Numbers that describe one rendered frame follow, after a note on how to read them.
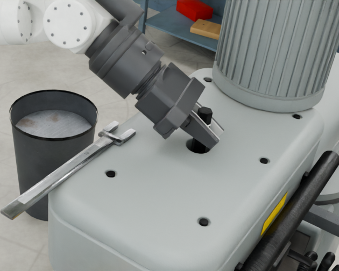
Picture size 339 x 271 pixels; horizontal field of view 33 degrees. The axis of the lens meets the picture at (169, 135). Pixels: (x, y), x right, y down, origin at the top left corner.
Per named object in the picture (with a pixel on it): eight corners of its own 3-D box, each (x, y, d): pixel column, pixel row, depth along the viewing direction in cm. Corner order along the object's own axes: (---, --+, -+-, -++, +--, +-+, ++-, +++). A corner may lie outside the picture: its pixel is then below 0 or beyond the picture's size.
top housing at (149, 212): (183, 363, 73) (202, 280, 64) (29, 266, 83) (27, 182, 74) (310, 181, 108) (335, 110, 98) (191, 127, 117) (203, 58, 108)
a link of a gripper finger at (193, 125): (209, 149, 84) (177, 121, 83) (223, 136, 82) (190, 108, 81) (206, 155, 82) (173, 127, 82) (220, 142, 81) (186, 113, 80)
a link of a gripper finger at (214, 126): (226, 130, 83) (193, 102, 83) (212, 142, 85) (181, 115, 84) (228, 124, 85) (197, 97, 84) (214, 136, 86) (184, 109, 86)
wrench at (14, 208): (18, 225, 68) (18, 220, 67) (-7, 210, 69) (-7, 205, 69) (135, 134, 85) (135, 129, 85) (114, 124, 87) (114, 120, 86)
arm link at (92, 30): (94, 90, 77) (27, 33, 75) (110, 73, 87) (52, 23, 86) (148, 26, 73) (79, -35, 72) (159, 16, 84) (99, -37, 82)
